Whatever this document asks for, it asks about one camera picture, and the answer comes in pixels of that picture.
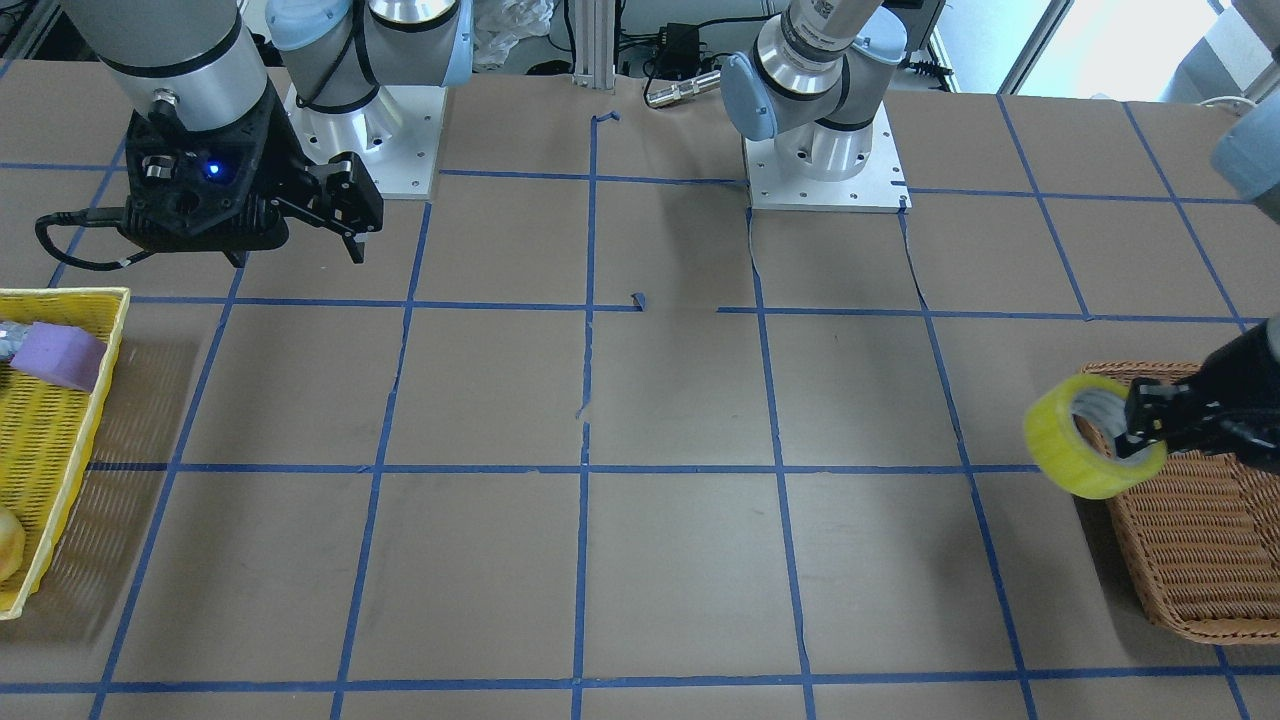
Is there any silver cylinder connector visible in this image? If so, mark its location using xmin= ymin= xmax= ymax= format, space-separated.
xmin=644 ymin=69 xmax=722 ymax=110

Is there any yellow plastic basket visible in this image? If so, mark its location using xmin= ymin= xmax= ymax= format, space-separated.
xmin=1 ymin=287 xmax=131 ymax=620

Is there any purple sponge block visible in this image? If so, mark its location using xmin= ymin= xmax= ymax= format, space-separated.
xmin=8 ymin=322 xmax=108 ymax=392

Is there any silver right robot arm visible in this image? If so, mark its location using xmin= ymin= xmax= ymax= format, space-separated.
xmin=35 ymin=1 xmax=474 ymax=272

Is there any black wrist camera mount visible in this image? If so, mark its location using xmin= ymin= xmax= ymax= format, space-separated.
xmin=118 ymin=95 xmax=300 ymax=255

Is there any yellow tape roll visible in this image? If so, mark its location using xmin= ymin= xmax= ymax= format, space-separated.
xmin=1023 ymin=373 xmax=1169 ymax=500

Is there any toy croissant bread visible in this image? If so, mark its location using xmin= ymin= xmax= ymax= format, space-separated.
xmin=0 ymin=507 xmax=27 ymax=583

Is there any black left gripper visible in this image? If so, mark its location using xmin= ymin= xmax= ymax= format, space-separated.
xmin=1112 ymin=318 xmax=1279 ymax=468

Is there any brown wicker basket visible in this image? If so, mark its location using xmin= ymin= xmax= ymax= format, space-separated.
xmin=1075 ymin=361 xmax=1280 ymax=644

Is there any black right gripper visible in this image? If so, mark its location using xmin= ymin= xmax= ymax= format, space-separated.
xmin=227 ymin=85 xmax=384 ymax=269

